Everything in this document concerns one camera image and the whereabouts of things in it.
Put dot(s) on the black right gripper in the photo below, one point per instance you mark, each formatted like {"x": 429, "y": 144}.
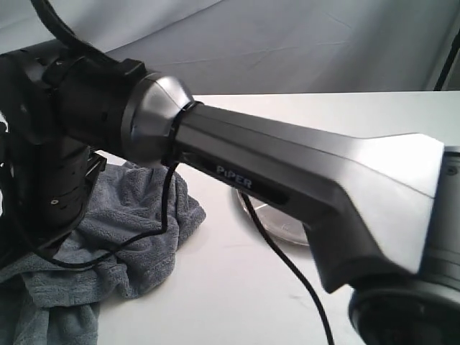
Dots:
{"x": 61, "y": 109}

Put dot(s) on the blue-grey fleece towel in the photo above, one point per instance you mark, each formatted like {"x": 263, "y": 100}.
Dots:
{"x": 45, "y": 304}

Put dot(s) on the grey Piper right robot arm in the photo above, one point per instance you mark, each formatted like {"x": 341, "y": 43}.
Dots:
{"x": 381, "y": 214}

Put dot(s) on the grey backdrop cloth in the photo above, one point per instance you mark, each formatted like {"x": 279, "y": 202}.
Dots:
{"x": 238, "y": 47}

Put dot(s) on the round stainless steel plate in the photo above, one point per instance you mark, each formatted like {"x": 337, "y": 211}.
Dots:
{"x": 278, "y": 224}

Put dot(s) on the black stand pole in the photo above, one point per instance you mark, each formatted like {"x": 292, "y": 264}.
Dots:
{"x": 449, "y": 58}

